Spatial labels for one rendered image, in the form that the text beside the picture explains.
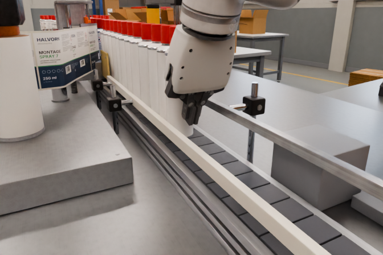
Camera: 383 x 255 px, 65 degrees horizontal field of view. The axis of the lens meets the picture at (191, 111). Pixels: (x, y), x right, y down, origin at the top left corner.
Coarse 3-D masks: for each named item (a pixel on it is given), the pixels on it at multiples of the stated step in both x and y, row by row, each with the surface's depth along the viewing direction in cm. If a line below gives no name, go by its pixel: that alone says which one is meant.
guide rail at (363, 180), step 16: (224, 112) 48; (240, 112) 46; (256, 128) 41; (272, 128) 40; (288, 144) 36; (304, 144) 35; (320, 160) 32; (336, 160) 31; (352, 176) 29; (368, 176) 28; (368, 192) 28
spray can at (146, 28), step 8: (144, 24) 64; (144, 32) 64; (144, 40) 65; (144, 48) 64; (144, 56) 65; (144, 64) 66; (144, 72) 66; (144, 80) 67; (144, 88) 67; (144, 96) 68
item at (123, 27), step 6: (126, 24) 80; (126, 30) 80; (120, 36) 81; (126, 36) 80; (120, 42) 81; (120, 48) 82; (120, 54) 82; (120, 60) 83; (120, 66) 84; (126, 72) 83; (126, 78) 83; (126, 84) 84
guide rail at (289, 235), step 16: (112, 80) 89; (128, 96) 75; (144, 112) 64; (160, 128) 56; (176, 144) 50; (192, 144) 46; (192, 160) 45; (208, 160) 41; (224, 176) 37; (240, 192) 34; (256, 208) 32; (272, 208) 31; (272, 224) 30; (288, 224) 29; (288, 240) 28; (304, 240) 27
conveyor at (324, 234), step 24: (120, 96) 86; (144, 120) 67; (168, 144) 54; (216, 144) 54; (192, 168) 46; (240, 168) 46; (216, 192) 40; (264, 192) 40; (240, 216) 35; (288, 216) 35; (312, 216) 35; (264, 240) 32; (336, 240) 32
